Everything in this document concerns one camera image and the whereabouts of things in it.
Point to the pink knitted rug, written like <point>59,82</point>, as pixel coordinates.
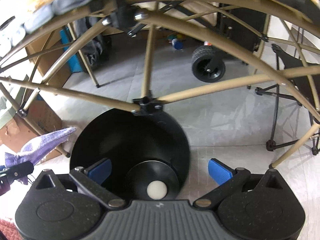
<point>9,230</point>

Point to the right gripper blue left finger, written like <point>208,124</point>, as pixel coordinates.
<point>91,178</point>

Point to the black round trash bin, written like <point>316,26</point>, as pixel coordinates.
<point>142,148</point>

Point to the tan folding camping table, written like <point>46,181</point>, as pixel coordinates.
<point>230,125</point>

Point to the purple towel cloth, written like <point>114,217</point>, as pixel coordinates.
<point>37,148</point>

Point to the black folding camp chair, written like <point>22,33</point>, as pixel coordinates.
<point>301,83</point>

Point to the white ball in bin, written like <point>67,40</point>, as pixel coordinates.
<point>156,190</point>

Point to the cardboard box with liner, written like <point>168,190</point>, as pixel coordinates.
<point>15,132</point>

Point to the blue white can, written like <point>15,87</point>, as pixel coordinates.
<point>177,44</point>

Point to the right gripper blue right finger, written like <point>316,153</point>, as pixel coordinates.
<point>221,173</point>

